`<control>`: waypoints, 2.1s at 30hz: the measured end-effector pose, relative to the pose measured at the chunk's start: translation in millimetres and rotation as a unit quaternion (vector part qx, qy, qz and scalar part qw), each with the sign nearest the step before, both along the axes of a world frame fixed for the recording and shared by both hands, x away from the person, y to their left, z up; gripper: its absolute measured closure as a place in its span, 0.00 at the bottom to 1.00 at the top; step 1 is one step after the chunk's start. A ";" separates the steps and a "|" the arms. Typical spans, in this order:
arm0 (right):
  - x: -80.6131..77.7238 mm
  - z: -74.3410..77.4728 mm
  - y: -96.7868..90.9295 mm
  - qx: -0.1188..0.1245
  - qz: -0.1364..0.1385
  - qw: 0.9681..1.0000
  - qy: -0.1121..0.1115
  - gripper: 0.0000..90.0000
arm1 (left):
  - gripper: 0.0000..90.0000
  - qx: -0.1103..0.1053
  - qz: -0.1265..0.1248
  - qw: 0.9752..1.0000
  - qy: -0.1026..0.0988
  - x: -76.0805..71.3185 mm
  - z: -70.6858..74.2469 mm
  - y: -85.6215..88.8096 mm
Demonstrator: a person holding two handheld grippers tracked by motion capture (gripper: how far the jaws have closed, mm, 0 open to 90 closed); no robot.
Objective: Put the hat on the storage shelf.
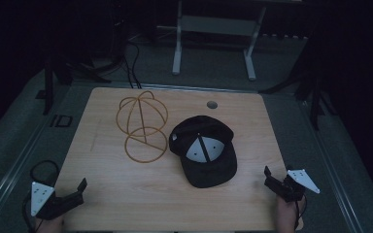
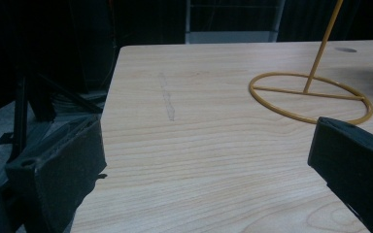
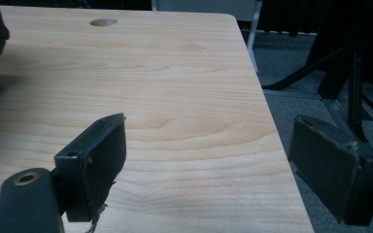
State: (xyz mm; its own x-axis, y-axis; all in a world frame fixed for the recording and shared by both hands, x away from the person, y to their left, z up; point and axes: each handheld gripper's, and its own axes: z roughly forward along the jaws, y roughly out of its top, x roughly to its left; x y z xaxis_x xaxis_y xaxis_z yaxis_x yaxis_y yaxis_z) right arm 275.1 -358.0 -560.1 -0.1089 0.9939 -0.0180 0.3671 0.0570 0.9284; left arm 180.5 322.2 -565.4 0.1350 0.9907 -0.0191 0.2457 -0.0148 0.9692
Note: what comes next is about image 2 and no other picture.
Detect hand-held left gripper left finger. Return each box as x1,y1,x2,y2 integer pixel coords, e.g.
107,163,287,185
5,114,108,233

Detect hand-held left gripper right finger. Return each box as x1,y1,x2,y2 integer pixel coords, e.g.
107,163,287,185
307,116,373,233

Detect black metal stand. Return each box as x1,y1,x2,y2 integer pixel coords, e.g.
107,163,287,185
0,69,104,163

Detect yellow metal wire stand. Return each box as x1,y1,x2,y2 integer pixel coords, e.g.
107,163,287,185
248,0,373,126

